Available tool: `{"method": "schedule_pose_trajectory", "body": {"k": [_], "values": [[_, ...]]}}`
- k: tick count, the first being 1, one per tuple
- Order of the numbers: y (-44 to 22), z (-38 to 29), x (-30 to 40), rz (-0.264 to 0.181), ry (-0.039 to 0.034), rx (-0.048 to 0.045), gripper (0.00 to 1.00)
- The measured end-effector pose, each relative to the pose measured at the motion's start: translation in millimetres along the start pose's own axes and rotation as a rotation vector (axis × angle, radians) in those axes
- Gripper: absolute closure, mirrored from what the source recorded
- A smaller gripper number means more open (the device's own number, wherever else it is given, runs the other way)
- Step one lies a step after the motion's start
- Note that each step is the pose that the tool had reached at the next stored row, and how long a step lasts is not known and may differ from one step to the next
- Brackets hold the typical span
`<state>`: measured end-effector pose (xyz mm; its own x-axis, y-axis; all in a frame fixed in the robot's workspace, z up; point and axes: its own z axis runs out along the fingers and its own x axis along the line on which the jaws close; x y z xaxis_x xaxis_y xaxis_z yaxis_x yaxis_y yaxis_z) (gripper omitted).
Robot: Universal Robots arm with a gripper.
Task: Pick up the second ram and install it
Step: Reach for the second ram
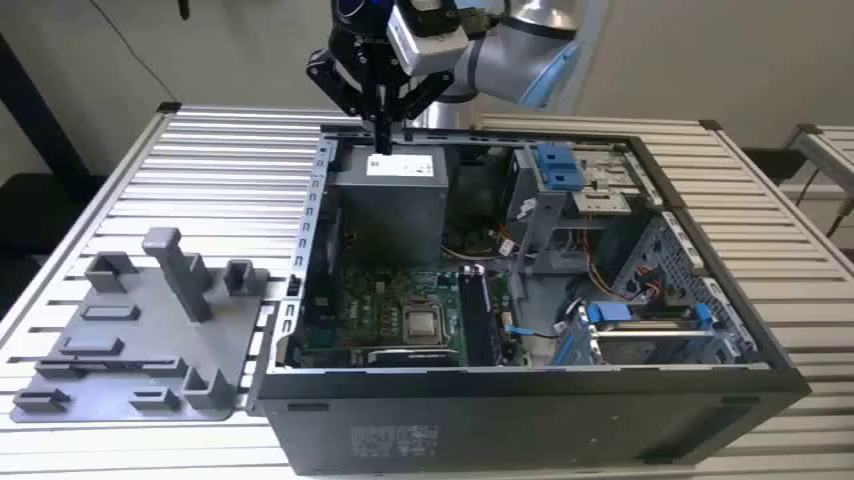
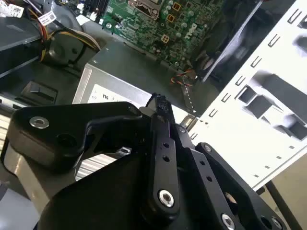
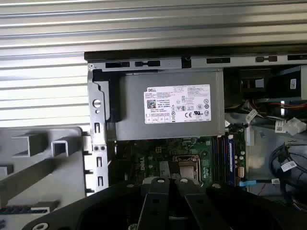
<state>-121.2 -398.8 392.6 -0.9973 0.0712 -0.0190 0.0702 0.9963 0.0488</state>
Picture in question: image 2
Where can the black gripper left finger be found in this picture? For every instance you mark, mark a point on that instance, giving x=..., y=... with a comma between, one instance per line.
x=60, y=115

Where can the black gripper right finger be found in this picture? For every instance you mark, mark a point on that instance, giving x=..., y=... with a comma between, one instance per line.
x=216, y=172

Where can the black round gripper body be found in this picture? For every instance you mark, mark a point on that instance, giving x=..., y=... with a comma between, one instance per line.
x=108, y=196

